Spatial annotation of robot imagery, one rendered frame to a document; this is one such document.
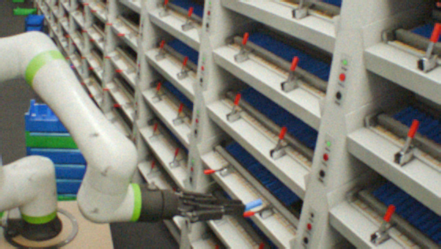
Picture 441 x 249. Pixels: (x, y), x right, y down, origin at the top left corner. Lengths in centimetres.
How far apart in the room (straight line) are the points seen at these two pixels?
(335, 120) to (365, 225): 25
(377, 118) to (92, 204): 66
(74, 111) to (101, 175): 17
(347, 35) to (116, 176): 58
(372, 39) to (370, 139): 21
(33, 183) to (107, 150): 50
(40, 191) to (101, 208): 43
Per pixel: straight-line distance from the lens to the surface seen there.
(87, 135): 107
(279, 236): 140
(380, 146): 106
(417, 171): 99
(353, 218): 116
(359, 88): 108
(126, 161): 103
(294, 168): 133
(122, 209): 113
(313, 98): 126
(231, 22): 166
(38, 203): 153
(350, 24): 108
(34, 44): 129
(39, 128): 227
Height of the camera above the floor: 132
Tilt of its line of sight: 21 degrees down
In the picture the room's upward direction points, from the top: 7 degrees clockwise
